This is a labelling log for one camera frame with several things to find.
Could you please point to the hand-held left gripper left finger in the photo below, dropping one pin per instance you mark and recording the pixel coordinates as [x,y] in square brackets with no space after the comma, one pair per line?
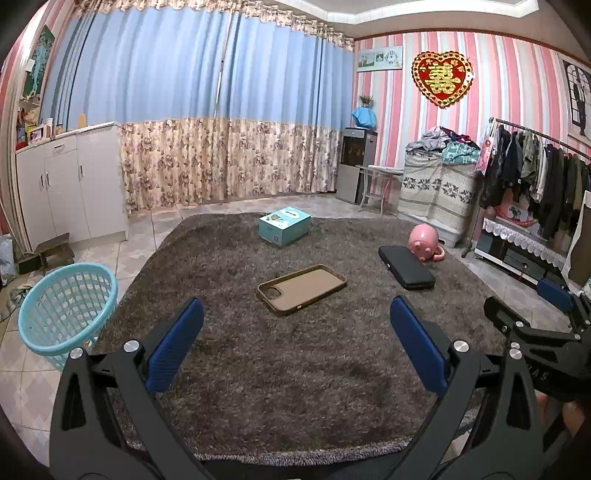
[178,341]

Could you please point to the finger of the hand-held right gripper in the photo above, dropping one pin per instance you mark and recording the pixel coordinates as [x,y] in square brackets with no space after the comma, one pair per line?
[554,293]
[501,314]

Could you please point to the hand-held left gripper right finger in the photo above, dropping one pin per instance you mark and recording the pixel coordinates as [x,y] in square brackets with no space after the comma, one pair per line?
[415,341]

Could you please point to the light blue plastic basket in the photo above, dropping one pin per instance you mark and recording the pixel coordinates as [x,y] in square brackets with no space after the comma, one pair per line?
[64,314]

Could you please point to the person's right hand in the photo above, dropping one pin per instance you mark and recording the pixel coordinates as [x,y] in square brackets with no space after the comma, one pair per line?
[572,415]

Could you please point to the low stand with lace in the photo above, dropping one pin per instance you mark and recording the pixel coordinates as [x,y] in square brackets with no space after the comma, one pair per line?
[517,244]

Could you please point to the black flat case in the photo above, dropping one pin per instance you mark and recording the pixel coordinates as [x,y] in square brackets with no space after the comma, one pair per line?
[406,267]

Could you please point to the pink pig-shaped cup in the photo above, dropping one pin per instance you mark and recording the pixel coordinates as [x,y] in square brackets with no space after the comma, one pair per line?
[424,242]

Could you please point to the grey shaggy rug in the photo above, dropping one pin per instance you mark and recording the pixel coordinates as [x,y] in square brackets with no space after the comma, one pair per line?
[277,369]

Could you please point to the brown phone case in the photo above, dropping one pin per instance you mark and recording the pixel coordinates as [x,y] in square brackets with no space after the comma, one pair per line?
[300,290]

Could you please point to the chest with patterned cover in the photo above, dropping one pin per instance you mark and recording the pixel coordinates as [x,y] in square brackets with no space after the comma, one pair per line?
[436,194]

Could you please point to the teal cardboard box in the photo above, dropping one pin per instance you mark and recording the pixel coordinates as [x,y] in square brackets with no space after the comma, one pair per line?
[284,226]

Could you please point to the metal clothes rack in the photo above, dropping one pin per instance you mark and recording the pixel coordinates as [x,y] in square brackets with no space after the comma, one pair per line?
[545,136]

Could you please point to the dark low stool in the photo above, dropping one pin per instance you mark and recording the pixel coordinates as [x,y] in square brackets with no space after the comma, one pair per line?
[46,254]

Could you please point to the pink hanging bag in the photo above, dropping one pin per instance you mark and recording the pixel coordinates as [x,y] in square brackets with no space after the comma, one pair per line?
[485,150]

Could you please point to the green striped cloth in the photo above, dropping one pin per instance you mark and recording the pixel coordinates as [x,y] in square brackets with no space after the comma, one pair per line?
[18,290]

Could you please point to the pile of clothes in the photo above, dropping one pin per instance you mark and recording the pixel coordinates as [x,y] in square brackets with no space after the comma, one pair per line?
[443,143]

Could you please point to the grey water dispenser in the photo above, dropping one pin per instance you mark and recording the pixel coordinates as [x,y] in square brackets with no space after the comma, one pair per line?
[353,166]

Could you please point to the white cabinet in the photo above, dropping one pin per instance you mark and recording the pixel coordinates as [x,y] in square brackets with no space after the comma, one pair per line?
[74,184]

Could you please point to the white plastic bag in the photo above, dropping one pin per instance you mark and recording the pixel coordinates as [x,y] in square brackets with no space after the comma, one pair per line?
[5,258]

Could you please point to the blue cloth cover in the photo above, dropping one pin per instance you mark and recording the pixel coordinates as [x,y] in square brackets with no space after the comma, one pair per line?
[364,118]

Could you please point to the blue floral curtain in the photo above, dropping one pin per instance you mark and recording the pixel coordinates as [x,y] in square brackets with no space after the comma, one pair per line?
[138,115]
[286,115]

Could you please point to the yellow bottle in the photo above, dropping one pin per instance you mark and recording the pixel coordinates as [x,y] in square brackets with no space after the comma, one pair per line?
[82,121]

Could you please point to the small potted plant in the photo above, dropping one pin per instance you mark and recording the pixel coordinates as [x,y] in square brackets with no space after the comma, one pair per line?
[365,100]

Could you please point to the window silhouette wall poster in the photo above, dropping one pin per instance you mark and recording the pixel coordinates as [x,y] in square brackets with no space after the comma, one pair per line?
[579,99]

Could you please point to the red heart wall decoration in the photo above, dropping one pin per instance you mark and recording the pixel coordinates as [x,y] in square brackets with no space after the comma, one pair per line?
[442,78]

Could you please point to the white photo frame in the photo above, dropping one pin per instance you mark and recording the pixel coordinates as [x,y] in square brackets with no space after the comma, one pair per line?
[34,134]

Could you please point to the landscape wall picture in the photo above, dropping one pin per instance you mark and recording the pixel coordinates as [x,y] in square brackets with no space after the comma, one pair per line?
[378,59]

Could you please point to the green wall poster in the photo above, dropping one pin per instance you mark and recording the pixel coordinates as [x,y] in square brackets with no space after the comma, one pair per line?
[41,62]

